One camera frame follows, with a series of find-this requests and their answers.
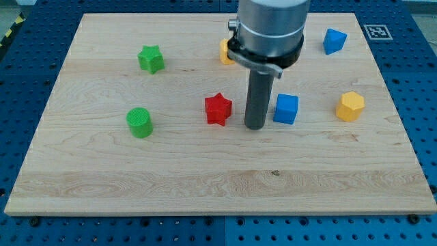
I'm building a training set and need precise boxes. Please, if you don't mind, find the red star block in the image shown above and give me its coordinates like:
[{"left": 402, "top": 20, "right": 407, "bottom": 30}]
[{"left": 204, "top": 93, "right": 232, "bottom": 126}]

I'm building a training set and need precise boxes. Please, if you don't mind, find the yellow block behind arm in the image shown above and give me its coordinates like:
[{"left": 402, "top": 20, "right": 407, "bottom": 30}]
[{"left": 219, "top": 39, "right": 235, "bottom": 65}]

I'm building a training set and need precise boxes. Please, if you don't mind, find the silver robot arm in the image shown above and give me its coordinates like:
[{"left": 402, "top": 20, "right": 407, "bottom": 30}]
[{"left": 227, "top": 0, "right": 310, "bottom": 79}]

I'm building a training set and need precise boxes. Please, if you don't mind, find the blue cube block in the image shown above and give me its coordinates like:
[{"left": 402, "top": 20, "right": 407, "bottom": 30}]
[{"left": 273, "top": 94, "right": 299, "bottom": 125}]

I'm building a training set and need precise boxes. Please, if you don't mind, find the green star block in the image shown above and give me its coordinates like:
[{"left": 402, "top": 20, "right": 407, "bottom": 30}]
[{"left": 137, "top": 45, "right": 165, "bottom": 74}]

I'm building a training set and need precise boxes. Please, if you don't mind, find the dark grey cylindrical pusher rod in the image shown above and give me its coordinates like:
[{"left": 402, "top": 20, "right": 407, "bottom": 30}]
[{"left": 244, "top": 70, "right": 274, "bottom": 130}]

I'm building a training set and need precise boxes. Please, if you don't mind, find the green cylinder block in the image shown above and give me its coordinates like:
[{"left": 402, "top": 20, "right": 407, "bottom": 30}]
[{"left": 126, "top": 107, "right": 153, "bottom": 138}]

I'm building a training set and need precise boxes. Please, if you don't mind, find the yellow hexagon block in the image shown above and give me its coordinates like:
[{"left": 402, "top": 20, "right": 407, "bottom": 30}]
[{"left": 335, "top": 91, "right": 365, "bottom": 122}]

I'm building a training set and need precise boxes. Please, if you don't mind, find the blue triangular prism block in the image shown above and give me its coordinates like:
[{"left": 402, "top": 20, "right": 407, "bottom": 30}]
[{"left": 323, "top": 28, "right": 348, "bottom": 55}]

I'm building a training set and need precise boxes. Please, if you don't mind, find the wooden board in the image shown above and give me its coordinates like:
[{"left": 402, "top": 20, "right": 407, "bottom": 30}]
[{"left": 5, "top": 13, "right": 436, "bottom": 217}]

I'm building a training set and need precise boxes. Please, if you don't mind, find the black white fiducial marker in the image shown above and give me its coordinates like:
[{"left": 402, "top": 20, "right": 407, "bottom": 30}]
[{"left": 363, "top": 24, "right": 393, "bottom": 41}]

